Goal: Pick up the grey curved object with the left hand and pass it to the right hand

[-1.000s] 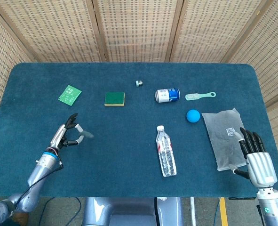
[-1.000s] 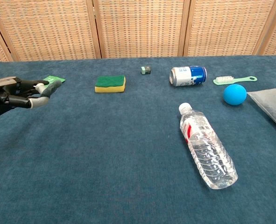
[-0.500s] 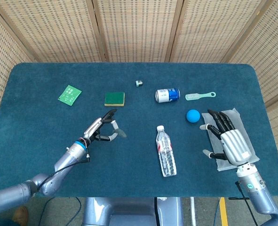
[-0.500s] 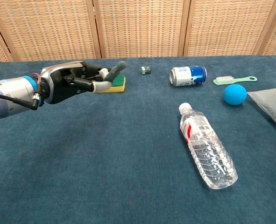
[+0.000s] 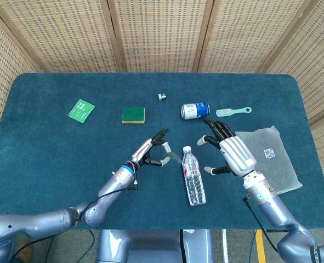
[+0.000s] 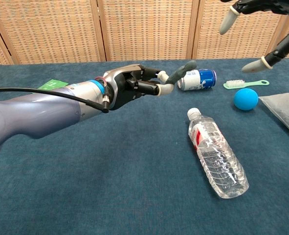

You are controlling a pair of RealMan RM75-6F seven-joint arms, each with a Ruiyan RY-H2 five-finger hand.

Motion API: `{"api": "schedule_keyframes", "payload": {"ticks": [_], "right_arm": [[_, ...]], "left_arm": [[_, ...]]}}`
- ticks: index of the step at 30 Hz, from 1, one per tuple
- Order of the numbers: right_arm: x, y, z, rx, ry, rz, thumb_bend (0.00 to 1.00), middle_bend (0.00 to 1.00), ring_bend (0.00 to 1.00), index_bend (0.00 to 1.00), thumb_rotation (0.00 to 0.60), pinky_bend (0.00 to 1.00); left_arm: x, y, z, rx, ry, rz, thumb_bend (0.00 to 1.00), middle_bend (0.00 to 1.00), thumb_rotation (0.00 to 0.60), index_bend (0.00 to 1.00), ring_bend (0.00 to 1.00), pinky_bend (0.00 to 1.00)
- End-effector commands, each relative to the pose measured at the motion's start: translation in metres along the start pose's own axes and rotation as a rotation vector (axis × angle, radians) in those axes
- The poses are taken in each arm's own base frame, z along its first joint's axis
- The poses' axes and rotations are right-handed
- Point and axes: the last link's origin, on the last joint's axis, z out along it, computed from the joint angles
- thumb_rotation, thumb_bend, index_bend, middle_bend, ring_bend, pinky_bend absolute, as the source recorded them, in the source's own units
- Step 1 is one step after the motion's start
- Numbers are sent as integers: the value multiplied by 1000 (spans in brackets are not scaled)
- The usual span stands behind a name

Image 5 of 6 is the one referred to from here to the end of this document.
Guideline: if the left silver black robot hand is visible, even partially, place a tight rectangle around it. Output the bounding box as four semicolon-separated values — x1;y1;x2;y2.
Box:
130;128;173;167

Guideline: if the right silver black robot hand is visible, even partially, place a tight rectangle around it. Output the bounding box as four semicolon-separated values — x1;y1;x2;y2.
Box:
196;117;258;178

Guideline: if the grey worm-shaped object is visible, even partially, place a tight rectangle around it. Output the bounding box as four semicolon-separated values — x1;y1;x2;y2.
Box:
166;149;183;165

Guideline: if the green yellow sponge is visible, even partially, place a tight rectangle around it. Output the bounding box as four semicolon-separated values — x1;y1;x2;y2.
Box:
121;107;146;124

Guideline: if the mint green brush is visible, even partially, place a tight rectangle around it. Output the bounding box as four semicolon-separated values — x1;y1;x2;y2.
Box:
215;106;252;118

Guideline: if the clear plastic water bottle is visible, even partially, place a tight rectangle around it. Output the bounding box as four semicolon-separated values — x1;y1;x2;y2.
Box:
181;146;207;207

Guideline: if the grey translucent plastic bag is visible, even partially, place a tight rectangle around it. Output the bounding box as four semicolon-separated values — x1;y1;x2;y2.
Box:
234;125;304;196

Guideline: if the blue white soda can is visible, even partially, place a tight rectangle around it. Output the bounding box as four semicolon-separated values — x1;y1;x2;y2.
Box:
180;102;211;121

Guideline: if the green paper packet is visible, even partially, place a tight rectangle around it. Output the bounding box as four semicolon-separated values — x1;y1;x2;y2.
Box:
67;98;96;124

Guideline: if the blue felt table cover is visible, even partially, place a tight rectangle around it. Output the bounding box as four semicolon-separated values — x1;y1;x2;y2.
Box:
0;72;324;231

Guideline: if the grey robot torso base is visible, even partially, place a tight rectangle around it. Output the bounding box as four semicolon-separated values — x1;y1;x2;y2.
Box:
95;229;214;263

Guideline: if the bamboo folding screen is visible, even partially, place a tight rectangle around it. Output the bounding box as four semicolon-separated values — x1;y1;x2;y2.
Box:
0;0;324;190

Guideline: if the brown rounded object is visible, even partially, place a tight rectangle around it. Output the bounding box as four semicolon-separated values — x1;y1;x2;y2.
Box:
15;240;32;259

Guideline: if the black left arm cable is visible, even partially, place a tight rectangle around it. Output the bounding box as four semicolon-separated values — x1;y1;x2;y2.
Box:
75;179;139;224

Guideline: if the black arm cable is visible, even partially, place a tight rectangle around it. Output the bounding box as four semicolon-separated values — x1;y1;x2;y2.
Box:
242;196;280;254
75;179;139;224

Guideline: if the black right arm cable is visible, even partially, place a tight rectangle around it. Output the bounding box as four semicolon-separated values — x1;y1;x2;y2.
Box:
242;196;280;254

